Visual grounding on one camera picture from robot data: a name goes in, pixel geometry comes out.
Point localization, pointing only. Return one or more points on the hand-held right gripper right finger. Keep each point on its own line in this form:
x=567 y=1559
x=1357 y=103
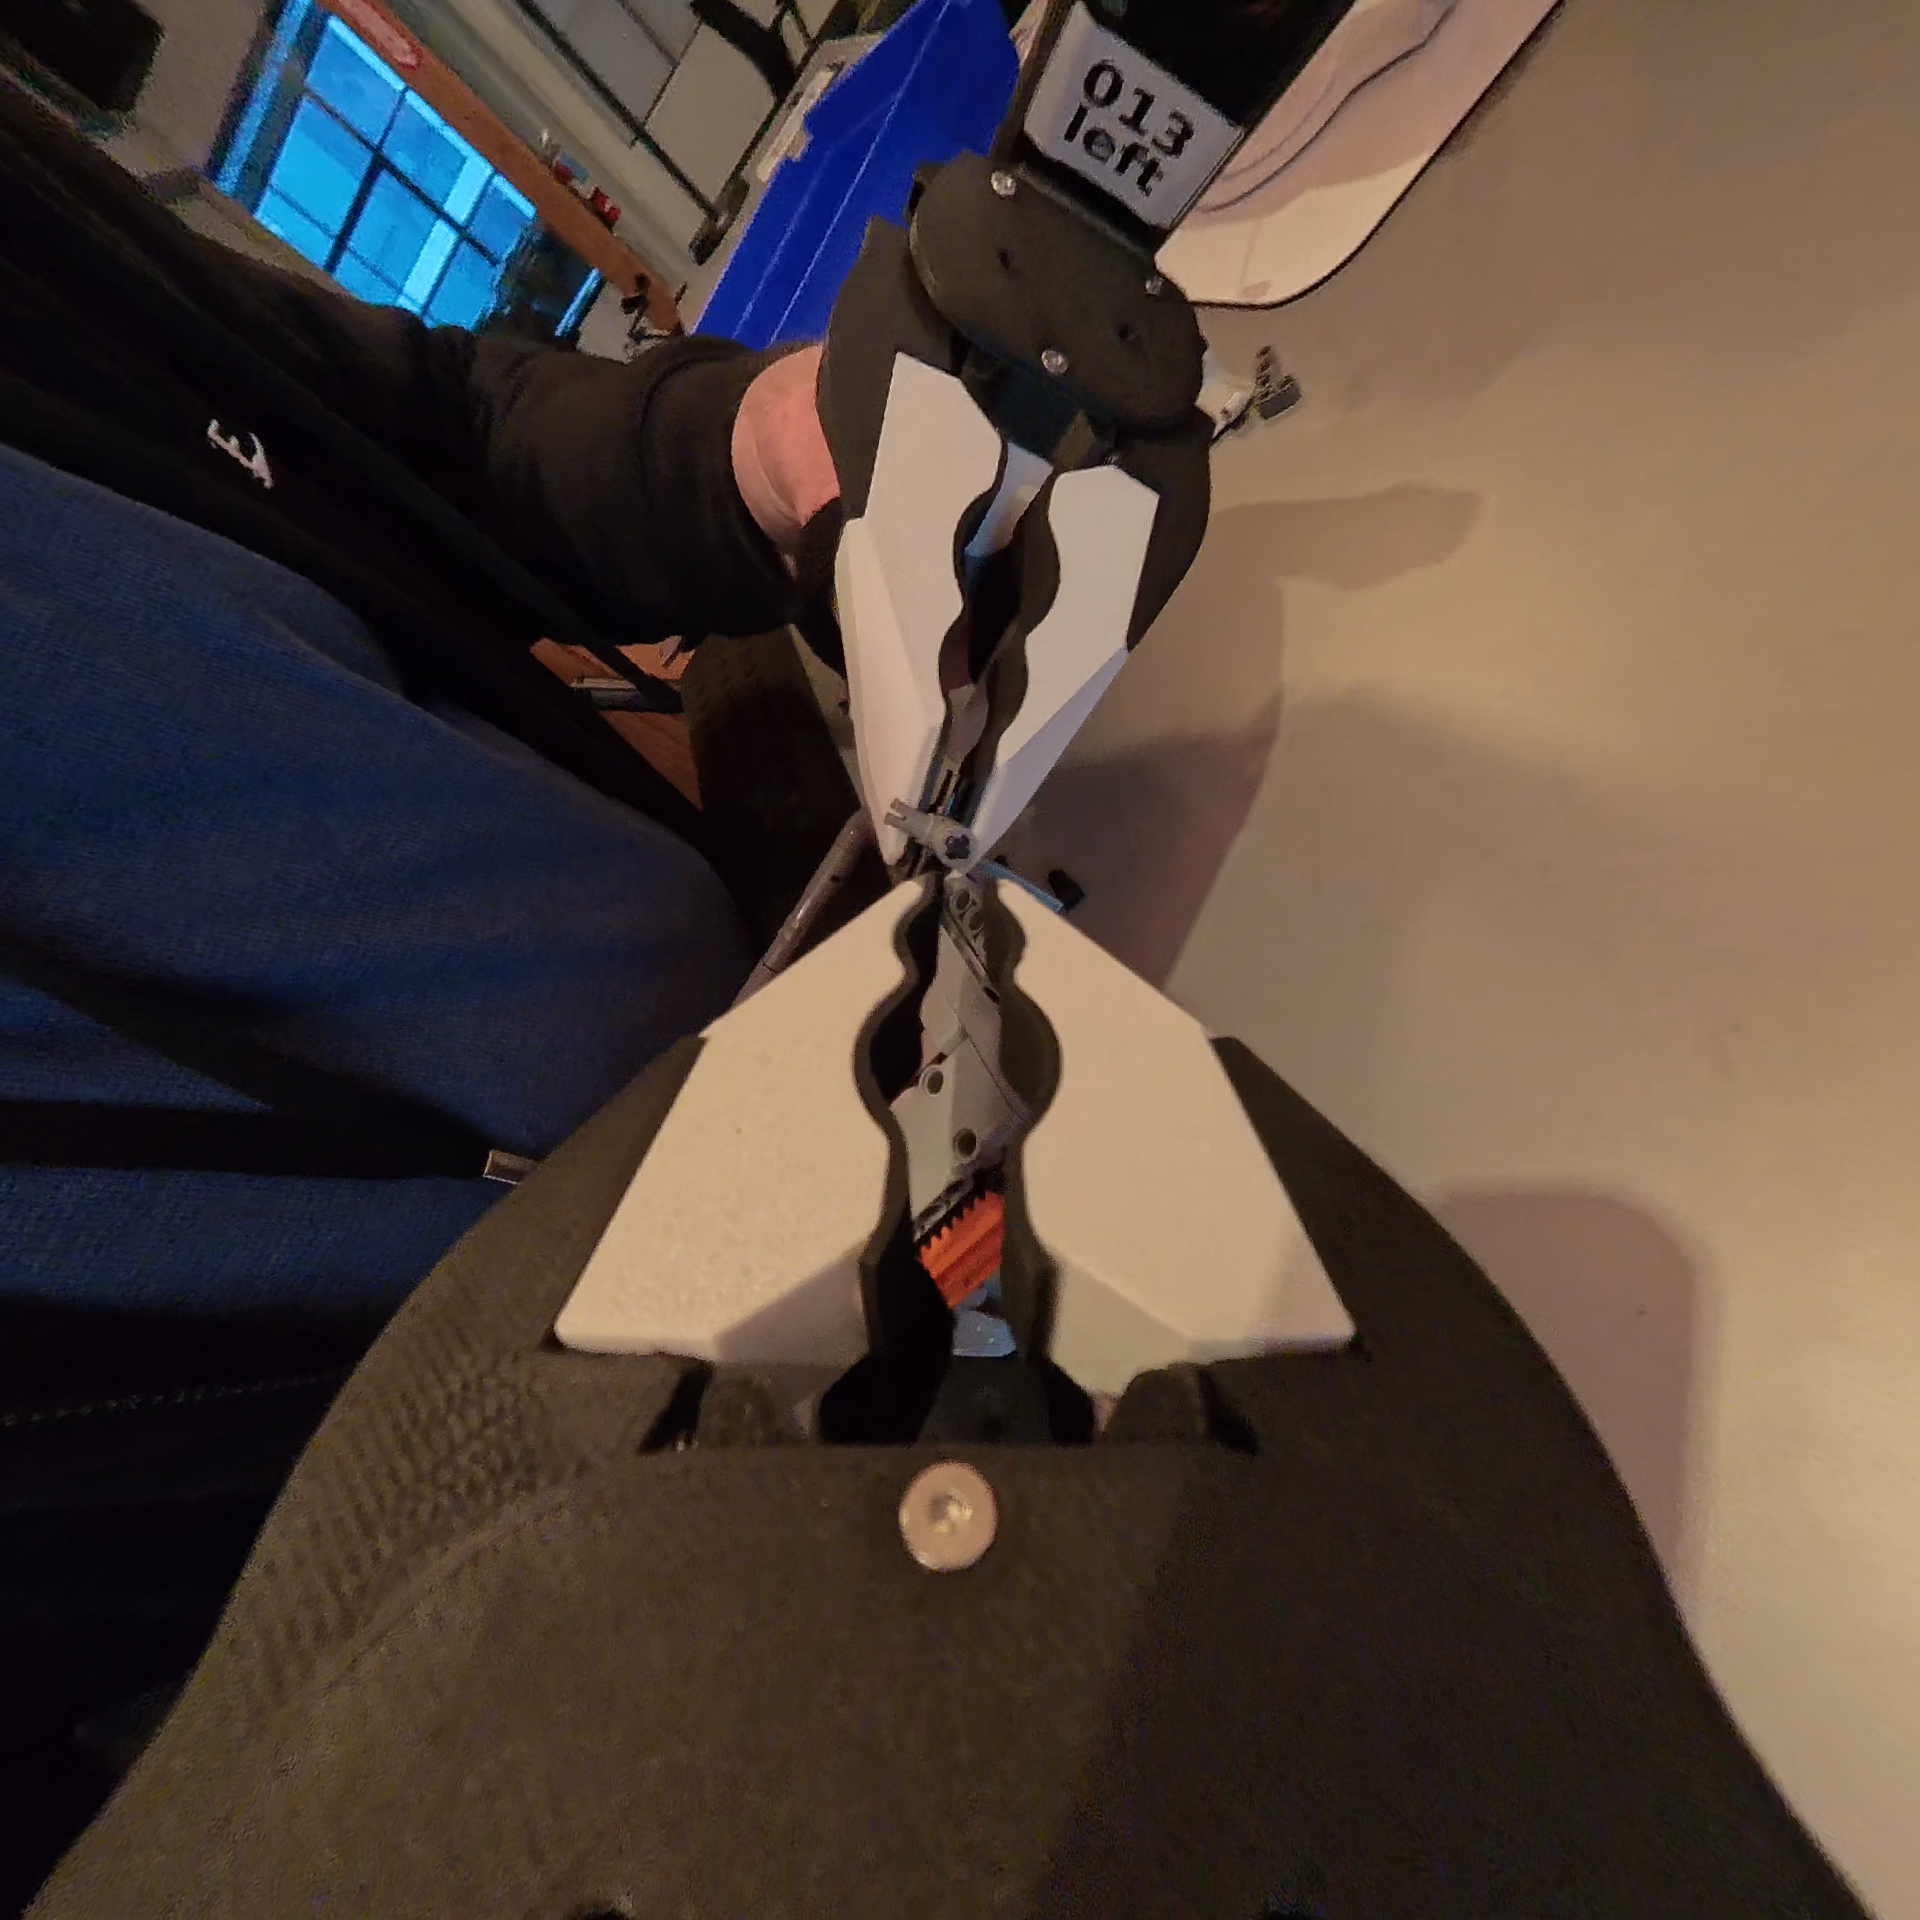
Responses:
x=1184 y=1186

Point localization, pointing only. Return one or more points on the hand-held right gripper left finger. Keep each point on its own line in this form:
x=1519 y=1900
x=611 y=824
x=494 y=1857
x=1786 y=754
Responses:
x=736 y=1186

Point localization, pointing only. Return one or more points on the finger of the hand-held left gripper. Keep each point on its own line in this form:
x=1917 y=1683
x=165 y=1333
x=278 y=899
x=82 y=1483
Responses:
x=1094 y=600
x=902 y=600

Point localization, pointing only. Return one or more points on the grey axle connector piece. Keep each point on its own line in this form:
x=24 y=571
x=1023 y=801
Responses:
x=918 y=822

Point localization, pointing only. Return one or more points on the grey orange brick assembly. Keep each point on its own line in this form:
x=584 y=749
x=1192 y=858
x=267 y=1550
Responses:
x=960 y=1079

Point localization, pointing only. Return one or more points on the person's left forearm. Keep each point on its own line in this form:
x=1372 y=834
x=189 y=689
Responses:
x=630 y=481

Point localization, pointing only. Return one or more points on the person's left hand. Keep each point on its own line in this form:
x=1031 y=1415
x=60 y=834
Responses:
x=773 y=449

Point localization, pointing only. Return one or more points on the black perforated panel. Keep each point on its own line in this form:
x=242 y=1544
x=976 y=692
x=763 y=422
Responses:
x=764 y=749

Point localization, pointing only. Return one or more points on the blue plastic bin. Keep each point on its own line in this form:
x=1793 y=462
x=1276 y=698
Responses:
x=871 y=180

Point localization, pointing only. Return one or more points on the dark grey angled beam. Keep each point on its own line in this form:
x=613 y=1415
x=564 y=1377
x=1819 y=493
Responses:
x=1276 y=387

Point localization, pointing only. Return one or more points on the white desk stand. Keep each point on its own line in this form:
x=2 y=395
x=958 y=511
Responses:
x=1351 y=180

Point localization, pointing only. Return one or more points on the large paned window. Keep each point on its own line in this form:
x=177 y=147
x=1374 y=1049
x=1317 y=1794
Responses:
x=374 y=165

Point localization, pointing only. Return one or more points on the person's black jacket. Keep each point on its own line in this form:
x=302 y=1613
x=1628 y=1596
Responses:
x=224 y=299

